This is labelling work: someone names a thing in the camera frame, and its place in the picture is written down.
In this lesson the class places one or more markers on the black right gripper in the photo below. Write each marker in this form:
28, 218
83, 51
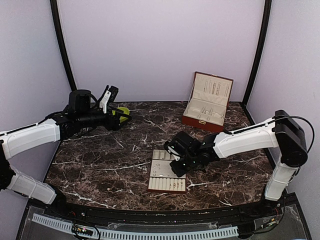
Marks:
178, 171

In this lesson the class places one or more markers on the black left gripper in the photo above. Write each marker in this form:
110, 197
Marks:
114, 125

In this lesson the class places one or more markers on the beige jewelry tray insert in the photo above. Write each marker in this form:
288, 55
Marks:
162, 178

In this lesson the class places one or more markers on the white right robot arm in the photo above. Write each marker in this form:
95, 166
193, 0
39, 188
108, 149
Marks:
280, 131

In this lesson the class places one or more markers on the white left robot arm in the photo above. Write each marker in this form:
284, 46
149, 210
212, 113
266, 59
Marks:
83, 111

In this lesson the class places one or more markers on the red wooden jewelry box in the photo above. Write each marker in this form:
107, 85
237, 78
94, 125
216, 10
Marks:
208, 102

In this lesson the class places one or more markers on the green plastic bowl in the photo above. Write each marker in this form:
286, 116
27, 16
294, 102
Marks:
118, 110

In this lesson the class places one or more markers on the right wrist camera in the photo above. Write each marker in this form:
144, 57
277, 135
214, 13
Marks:
171, 151

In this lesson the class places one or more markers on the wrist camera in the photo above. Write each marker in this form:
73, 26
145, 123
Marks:
171, 151
107, 97

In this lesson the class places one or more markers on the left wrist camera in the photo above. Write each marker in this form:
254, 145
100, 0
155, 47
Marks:
107, 97

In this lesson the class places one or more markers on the black left frame post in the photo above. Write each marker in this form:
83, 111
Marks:
62, 45

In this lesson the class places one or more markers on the black frame post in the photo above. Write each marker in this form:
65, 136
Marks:
62, 45
258, 52

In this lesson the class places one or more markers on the black front table rail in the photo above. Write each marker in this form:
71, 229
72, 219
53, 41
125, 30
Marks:
103, 203

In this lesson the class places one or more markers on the white slotted cable duct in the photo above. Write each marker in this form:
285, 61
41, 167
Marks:
121, 231

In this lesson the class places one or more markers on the black right frame post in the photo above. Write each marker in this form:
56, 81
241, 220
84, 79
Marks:
258, 52

